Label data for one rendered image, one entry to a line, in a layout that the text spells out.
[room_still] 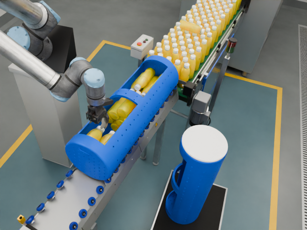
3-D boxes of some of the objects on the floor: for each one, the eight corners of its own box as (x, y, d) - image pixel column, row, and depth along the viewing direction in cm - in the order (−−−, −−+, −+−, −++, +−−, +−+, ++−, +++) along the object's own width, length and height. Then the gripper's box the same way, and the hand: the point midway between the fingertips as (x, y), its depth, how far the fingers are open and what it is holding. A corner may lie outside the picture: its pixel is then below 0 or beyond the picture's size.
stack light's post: (197, 143, 304) (224, 58, 223) (198, 141, 306) (225, 55, 226) (200, 145, 303) (229, 59, 222) (201, 143, 305) (230, 57, 225)
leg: (151, 164, 282) (157, 121, 236) (154, 159, 286) (160, 117, 240) (156, 166, 281) (163, 124, 235) (159, 162, 284) (166, 119, 239)
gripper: (80, 101, 143) (84, 129, 158) (101, 111, 140) (103, 138, 155) (90, 91, 148) (93, 119, 164) (110, 101, 145) (112, 128, 161)
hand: (101, 123), depth 160 cm, fingers open, 5 cm apart
